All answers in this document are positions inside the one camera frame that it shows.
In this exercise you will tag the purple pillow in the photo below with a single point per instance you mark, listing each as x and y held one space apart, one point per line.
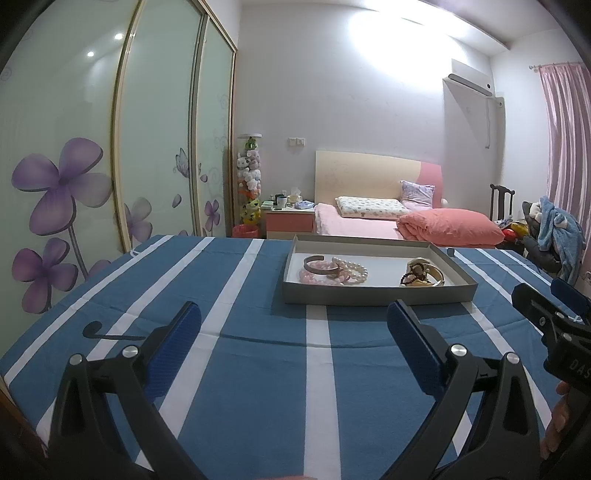
418 193

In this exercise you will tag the grey cardboard tray box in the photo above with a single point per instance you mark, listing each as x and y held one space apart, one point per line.
383 277

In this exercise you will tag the dark wooden chair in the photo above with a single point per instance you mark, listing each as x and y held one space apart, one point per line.
501 198

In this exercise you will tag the bed with cream pink headboard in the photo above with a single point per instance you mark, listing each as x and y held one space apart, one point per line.
360 175

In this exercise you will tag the curtain rod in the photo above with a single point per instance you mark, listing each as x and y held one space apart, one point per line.
554 66

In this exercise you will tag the red trash bin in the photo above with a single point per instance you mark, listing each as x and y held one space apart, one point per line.
244 231

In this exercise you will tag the wardrobe with purple flower doors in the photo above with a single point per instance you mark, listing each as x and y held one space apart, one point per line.
152 115

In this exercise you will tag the person's right hand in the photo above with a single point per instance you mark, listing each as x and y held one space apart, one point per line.
556 424

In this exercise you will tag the pink white nightstand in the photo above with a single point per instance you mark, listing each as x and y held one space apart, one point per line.
288 224

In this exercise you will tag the light blue cloth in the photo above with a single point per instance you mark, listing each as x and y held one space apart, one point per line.
303 205

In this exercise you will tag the pink quilt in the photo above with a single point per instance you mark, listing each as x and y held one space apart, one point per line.
452 226

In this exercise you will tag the blue plush garment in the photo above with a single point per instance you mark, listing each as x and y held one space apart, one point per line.
558 230

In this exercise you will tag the clear tube of plush toys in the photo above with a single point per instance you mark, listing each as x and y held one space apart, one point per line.
248 175

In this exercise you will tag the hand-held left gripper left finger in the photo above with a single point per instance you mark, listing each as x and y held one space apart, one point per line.
173 353

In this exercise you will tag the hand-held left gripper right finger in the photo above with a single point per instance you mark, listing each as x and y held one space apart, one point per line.
413 344

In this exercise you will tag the white printed pillow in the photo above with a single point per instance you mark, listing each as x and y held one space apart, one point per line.
369 207

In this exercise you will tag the yellow amber bangle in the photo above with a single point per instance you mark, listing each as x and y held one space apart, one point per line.
431 274

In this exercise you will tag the tissue box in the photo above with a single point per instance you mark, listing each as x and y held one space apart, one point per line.
294 196

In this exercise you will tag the red yellow toy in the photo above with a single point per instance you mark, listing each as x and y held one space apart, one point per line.
515 230

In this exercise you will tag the blue white striped tablecloth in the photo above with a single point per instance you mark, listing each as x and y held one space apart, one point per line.
258 392

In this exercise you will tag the white wall socket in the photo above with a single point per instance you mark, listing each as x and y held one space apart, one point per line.
296 142

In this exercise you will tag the pink curtain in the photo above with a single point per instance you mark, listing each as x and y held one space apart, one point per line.
568 161

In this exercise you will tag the white air conditioner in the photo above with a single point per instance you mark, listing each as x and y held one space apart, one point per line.
468 76

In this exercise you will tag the white plush toy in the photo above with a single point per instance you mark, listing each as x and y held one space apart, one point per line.
535 212

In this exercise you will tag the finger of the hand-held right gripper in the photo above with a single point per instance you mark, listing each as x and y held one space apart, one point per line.
540 307
570 295

